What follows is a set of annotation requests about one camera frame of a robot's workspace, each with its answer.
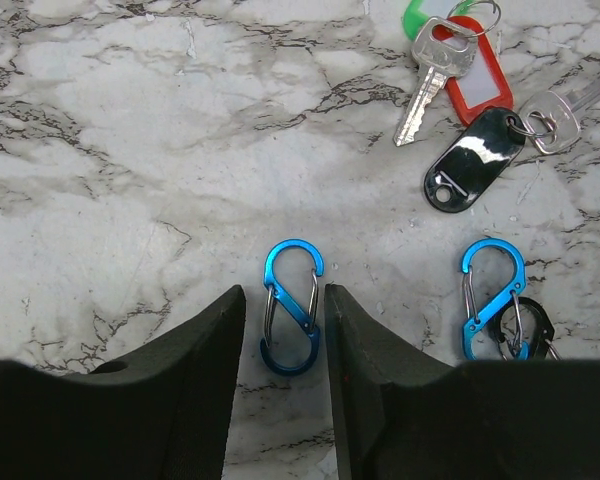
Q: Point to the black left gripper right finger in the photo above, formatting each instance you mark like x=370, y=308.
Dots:
x=399, y=413

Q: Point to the black S carabiner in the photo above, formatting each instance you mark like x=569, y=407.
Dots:
x=522, y=330

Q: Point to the green key tag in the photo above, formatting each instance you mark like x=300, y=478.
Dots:
x=419, y=11

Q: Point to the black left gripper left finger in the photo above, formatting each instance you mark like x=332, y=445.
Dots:
x=161, y=411

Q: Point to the small red key tag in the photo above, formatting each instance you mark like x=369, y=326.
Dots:
x=484, y=85

